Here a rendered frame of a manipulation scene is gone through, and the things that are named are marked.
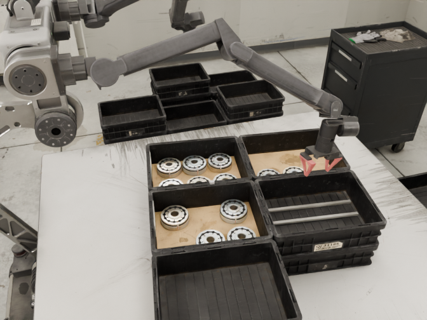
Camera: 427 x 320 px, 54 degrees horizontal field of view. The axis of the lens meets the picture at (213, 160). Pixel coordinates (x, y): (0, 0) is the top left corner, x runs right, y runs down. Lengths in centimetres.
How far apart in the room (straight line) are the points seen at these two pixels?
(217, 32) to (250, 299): 82
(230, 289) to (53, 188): 101
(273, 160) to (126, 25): 292
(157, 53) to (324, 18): 405
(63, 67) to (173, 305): 77
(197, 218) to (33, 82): 75
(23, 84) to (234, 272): 85
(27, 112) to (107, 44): 290
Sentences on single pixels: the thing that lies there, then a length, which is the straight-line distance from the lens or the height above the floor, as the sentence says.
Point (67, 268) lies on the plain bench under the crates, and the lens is 169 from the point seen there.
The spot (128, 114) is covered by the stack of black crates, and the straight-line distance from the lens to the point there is 288.
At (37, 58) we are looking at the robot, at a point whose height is 151.
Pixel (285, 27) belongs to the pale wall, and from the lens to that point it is 498.
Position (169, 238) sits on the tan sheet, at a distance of 153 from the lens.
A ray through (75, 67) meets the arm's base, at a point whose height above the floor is 147.
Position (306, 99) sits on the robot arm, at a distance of 139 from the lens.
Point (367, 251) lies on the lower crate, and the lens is 162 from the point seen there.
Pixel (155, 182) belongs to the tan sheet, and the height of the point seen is 83.
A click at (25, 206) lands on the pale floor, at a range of 310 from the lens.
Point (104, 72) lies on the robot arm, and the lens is 121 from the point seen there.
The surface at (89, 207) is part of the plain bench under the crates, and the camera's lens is 189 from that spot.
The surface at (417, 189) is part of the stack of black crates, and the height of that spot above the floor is 27.
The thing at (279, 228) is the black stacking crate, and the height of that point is 83.
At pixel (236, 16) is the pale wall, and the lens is 470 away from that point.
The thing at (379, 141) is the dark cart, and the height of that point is 19.
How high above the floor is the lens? 197
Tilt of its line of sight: 38 degrees down
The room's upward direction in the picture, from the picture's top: straight up
